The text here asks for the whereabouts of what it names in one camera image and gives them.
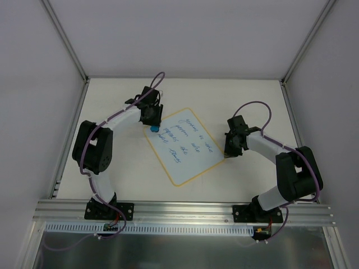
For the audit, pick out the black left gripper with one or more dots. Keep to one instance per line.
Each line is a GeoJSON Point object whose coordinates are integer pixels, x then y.
{"type": "Point", "coordinates": [153, 120]}

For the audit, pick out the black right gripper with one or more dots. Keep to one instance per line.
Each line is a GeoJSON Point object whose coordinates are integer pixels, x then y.
{"type": "Point", "coordinates": [231, 146]}

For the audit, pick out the blue whiteboard eraser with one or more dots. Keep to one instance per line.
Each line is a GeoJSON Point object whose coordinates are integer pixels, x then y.
{"type": "Point", "coordinates": [154, 129]}

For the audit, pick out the yellow framed whiteboard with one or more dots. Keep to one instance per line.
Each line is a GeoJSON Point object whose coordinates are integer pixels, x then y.
{"type": "Point", "coordinates": [184, 147]}

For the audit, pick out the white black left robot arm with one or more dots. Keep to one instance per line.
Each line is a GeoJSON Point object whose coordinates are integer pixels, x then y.
{"type": "Point", "coordinates": [93, 150]}

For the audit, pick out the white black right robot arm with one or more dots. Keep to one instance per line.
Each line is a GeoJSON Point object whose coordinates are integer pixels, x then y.
{"type": "Point", "coordinates": [298, 177]}

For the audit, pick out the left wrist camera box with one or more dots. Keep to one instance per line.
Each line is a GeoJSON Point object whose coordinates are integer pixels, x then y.
{"type": "Point", "coordinates": [151, 97]}

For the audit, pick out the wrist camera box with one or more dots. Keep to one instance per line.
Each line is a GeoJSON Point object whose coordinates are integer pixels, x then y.
{"type": "Point", "coordinates": [237, 124]}
{"type": "Point", "coordinates": [151, 97]}

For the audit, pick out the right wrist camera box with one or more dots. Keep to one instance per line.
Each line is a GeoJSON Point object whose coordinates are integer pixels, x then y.
{"type": "Point", "coordinates": [237, 124]}

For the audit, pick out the right table edge rail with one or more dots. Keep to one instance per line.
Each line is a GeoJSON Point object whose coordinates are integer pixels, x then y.
{"type": "Point", "coordinates": [290, 111]}

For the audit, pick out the table edge rail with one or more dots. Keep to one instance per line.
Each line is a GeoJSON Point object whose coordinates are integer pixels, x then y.
{"type": "Point", "coordinates": [290, 111]}
{"type": "Point", "coordinates": [67, 143]}

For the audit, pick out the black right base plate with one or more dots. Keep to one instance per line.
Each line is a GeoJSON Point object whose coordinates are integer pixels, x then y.
{"type": "Point", "coordinates": [250, 214]}

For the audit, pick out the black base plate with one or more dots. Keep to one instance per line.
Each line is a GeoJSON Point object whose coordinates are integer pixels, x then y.
{"type": "Point", "coordinates": [250, 214]}
{"type": "Point", "coordinates": [98, 211]}

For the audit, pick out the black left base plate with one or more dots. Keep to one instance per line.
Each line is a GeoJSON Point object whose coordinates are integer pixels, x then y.
{"type": "Point", "coordinates": [98, 211]}

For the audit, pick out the white slotted cable duct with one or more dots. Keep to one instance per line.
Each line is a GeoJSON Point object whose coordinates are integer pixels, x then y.
{"type": "Point", "coordinates": [152, 229]}

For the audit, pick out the left table edge rail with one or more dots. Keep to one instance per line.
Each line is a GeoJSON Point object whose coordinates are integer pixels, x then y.
{"type": "Point", "coordinates": [67, 143]}

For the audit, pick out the aluminium mounting rail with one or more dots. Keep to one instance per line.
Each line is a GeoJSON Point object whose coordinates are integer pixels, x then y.
{"type": "Point", "coordinates": [186, 213]}

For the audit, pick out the left aluminium frame post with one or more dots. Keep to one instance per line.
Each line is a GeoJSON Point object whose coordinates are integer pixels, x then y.
{"type": "Point", "coordinates": [48, 7]}

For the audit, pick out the aluminium frame post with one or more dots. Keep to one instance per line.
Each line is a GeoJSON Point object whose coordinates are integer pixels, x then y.
{"type": "Point", "coordinates": [48, 7]}
{"type": "Point", "coordinates": [322, 16]}

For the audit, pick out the right aluminium frame post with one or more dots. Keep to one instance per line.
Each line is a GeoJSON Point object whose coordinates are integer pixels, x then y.
{"type": "Point", "coordinates": [322, 16]}

